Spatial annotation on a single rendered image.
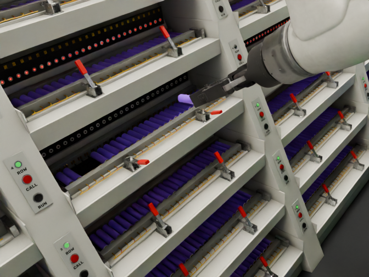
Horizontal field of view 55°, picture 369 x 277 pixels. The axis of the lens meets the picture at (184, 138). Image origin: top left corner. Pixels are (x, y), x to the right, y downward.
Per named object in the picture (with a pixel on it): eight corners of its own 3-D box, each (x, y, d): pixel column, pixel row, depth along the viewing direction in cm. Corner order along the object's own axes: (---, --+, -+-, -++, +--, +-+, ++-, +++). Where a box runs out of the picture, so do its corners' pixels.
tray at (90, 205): (244, 111, 112) (242, 83, 107) (82, 230, 78) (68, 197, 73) (197, 98, 125) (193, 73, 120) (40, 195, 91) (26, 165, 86)
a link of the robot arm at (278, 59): (277, 26, 50) (247, 43, 55) (305, 84, 51) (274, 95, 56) (309, 9, 55) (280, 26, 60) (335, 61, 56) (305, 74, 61)
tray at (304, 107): (354, 83, 156) (357, 53, 149) (280, 150, 122) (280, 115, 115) (310, 75, 169) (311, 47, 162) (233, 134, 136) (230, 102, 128)
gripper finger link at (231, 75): (257, 82, 63) (253, 84, 62) (215, 101, 71) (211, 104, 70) (247, 62, 62) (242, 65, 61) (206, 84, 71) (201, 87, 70)
